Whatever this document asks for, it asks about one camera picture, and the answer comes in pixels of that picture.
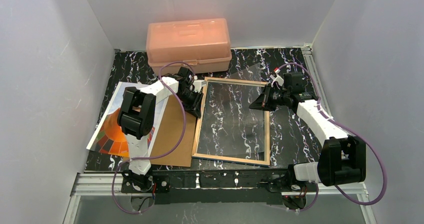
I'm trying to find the blue wooden picture frame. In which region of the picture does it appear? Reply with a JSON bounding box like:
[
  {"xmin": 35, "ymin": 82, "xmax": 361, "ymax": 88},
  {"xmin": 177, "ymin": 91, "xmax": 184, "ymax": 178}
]
[{"xmin": 191, "ymin": 77, "xmax": 272, "ymax": 167}]

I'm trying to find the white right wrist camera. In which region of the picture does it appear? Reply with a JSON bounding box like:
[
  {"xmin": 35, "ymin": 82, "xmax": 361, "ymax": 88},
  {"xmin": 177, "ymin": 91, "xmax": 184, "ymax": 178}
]
[{"xmin": 270, "ymin": 68, "xmax": 284, "ymax": 88}]

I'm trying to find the hot air balloon photo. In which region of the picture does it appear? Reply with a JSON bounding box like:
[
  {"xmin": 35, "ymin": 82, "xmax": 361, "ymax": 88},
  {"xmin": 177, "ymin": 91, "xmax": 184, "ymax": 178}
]
[{"xmin": 86, "ymin": 82, "xmax": 168, "ymax": 157}]

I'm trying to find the aluminium front rail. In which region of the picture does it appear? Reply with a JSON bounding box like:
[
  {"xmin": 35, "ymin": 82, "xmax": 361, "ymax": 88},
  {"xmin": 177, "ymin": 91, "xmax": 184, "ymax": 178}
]
[{"xmin": 63, "ymin": 170, "xmax": 376, "ymax": 223}]

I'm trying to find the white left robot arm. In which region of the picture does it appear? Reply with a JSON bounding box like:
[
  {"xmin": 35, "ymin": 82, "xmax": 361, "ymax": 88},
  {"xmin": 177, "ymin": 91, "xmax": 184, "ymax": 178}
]
[{"xmin": 117, "ymin": 63, "xmax": 206, "ymax": 175}]

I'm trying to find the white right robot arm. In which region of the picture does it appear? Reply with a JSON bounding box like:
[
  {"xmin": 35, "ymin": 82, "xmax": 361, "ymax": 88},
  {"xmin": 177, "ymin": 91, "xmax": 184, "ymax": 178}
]
[{"xmin": 249, "ymin": 73, "xmax": 366, "ymax": 186}]

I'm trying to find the aluminium rail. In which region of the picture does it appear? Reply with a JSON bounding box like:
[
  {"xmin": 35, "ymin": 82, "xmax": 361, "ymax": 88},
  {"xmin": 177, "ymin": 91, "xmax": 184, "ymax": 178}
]
[
  {"xmin": 300, "ymin": 43, "xmax": 349, "ymax": 168},
  {"xmin": 63, "ymin": 170, "xmax": 376, "ymax": 223}
]

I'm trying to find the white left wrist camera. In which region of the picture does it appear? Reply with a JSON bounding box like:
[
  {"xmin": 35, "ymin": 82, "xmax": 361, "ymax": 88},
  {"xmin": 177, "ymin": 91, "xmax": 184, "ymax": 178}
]
[{"xmin": 191, "ymin": 80, "xmax": 206, "ymax": 93}]

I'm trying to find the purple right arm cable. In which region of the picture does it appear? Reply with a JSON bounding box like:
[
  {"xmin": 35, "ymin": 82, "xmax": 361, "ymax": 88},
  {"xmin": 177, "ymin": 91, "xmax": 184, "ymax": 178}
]
[{"xmin": 273, "ymin": 62, "xmax": 388, "ymax": 213}]

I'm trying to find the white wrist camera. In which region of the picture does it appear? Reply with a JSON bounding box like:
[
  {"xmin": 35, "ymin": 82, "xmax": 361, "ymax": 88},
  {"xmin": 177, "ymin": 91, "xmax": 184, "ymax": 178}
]
[
  {"xmin": 270, "ymin": 68, "xmax": 284, "ymax": 88},
  {"xmin": 191, "ymin": 80, "xmax": 206, "ymax": 93}
]

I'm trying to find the brown cardboard backing board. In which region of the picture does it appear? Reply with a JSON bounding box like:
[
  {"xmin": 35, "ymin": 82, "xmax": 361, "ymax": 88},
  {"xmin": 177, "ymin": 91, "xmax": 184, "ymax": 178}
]
[{"xmin": 151, "ymin": 96, "xmax": 197, "ymax": 167}]

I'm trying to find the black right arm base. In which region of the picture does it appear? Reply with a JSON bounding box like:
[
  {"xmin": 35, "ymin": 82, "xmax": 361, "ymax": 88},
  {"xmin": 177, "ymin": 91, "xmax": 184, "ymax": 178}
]
[{"xmin": 265, "ymin": 174, "xmax": 319, "ymax": 213}]

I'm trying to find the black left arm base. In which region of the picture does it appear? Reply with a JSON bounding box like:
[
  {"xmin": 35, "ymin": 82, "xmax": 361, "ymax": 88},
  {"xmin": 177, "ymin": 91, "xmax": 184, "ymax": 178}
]
[{"xmin": 121, "ymin": 170, "xmax": 171, "ymax": 212}]

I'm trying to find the translucent pink plastic storage box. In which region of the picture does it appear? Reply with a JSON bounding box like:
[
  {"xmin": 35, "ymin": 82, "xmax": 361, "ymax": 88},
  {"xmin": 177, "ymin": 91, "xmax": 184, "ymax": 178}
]
[{"xmin": 146, "ymin": 18, "xmax": 232, "ymax": 75}]

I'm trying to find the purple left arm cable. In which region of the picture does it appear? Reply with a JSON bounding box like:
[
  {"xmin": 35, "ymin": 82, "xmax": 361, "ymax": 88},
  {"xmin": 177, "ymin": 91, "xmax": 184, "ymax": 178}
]
[{"xmin": 111, "ymin": 62, "xmax": 196, "ymax": 215}]

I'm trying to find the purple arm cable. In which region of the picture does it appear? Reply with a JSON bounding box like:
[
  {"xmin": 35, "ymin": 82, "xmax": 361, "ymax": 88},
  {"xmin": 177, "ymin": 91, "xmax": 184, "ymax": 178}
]
[
  {"xmin": 273, "ymin": 62, "xmax": 388, "ymax": 213},
  {"xmin": 111, "ymin": 62, "xmax": 196, "ymax": 215}
]

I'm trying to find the clear acrylic sheet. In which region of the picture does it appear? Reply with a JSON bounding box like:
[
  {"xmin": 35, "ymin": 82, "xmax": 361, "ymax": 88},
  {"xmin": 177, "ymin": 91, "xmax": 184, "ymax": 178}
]
[{"xmin": 196, "ymin": 63, "xmax": 277, "ymax": 160}]

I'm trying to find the aluminium right side rail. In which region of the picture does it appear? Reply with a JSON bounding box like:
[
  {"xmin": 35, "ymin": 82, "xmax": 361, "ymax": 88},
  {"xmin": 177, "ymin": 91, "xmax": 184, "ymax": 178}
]
[{"xmin": 300, "ymin": 43, "xmax": 349, "ymax": 168}]

